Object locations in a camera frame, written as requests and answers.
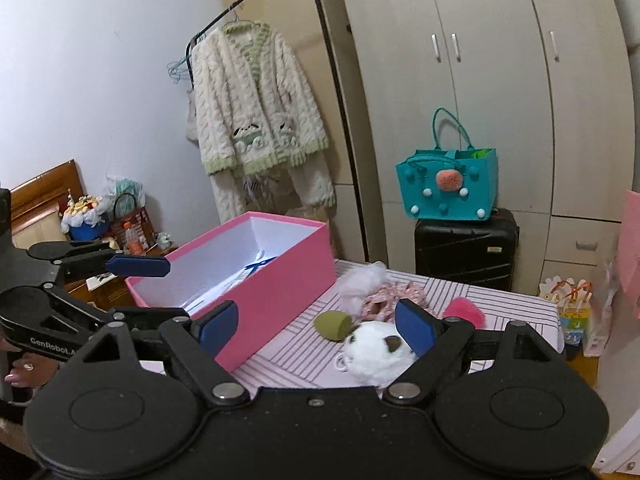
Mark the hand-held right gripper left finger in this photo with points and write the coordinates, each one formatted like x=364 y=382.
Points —
x=219 y=327

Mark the bouquet in blue pot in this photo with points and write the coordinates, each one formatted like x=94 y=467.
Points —
x=85 y=215

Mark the white fluffy toy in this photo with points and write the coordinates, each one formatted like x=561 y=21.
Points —
x=362 y=280

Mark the white brown plush toy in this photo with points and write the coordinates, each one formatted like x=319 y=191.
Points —
x=370 y=355

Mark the pink floral cloth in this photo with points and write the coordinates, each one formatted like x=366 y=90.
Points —
x=385 y=297

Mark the cream fleece pants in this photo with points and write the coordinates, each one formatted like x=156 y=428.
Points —
x=310 y=185

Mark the green egg-shaped sponge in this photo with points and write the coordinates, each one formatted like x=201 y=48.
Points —
x=331 y=326

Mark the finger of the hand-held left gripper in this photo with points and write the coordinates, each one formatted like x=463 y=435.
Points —
x=50 y=320
x=140 y=266

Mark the colourful gift bag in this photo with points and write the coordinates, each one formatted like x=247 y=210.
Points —
x=570 y=320

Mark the beige wardrobe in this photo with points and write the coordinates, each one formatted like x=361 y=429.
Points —
x=490 y=85

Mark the wooden nightstand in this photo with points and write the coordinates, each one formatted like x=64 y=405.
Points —
x=107 y=292

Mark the cream knitted cardigan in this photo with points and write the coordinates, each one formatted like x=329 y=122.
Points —
x=235 y=100

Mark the wooden headboard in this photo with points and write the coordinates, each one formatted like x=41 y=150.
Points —
x=40 y=190

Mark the pink cardboard box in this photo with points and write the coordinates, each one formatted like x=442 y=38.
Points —
x=280 y=290

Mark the plastic tissue pack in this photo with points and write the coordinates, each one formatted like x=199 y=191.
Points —
x=127 y=187

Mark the person's left hand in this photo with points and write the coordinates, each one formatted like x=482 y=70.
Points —
x=30 y=370

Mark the pink fluffy ball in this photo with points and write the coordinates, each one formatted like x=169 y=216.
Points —
x=465 y=310

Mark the canvas tote bag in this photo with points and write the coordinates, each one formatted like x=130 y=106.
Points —
x=191 y=125

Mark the tall beige cabinet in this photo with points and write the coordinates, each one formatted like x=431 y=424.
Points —
x=307 y=40

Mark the black suitcase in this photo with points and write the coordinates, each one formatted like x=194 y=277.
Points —
x=465 y=255

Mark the white plastic bag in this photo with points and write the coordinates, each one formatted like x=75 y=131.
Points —
x=605 y=320

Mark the pink shopping bag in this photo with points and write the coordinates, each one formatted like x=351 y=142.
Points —
x=631 y=260

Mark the striped tablecloth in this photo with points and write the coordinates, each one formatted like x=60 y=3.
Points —
x=490 y=300

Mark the orange drink bottle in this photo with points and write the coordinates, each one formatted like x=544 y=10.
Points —
x=134 y=242

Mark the teal felt tote bag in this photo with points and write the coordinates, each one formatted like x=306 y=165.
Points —
x=425 y=190

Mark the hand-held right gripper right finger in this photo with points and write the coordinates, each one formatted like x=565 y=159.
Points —
x=415 y=327

